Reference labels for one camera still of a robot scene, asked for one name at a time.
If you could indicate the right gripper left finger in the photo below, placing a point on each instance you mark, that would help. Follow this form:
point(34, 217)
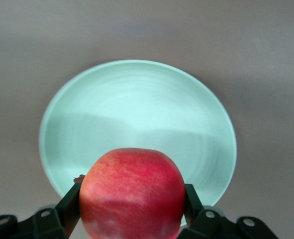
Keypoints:
point(47, 224)

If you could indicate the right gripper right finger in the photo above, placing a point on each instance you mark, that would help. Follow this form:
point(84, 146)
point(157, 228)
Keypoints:
point(211, 224)

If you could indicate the red apple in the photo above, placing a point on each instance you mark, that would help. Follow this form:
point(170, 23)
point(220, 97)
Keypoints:
point(131, 189)

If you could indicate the light green plate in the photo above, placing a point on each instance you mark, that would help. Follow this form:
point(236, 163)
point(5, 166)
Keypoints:
point(136, 104)

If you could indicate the brown table cover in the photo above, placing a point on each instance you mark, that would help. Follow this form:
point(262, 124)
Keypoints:
point(146, 30)

